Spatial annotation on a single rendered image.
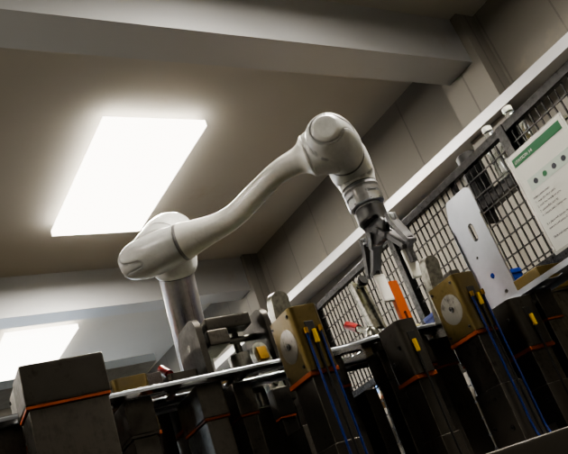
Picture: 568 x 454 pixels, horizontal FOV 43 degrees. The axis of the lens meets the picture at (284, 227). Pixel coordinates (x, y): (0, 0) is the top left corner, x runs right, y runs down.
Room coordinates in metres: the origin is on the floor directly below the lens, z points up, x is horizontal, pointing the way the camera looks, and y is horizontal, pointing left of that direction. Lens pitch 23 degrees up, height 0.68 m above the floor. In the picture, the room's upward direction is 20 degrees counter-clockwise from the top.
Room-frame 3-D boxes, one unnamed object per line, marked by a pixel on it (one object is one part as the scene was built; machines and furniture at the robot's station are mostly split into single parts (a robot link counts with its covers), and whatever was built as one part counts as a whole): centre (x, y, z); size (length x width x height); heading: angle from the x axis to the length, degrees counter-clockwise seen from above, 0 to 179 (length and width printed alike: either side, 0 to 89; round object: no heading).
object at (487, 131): (2.04, -0.69, 1.53); 0.07 x 0.07 x 0.20
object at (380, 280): (1.66, -0.17, 1.15); 0.03 x 0.01 x 0.07; 123
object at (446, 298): (1.39, -0.28, 0.87); 0.12 x 0.07 x 0.35; 33
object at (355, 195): (1.60, -0.20, 1.36); 0.09 x 0.09 x 0.06
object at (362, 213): (1.60, -0.21, 1.29); 0.08 x 0.07 x 0.09; 33
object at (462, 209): (1.74, -0.43, 1.17); 0.12 x 0.01 x 0.34; 33
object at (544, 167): (1.82, -0.73, 1.30); 0.23 x 0.02 x 0.31; 33
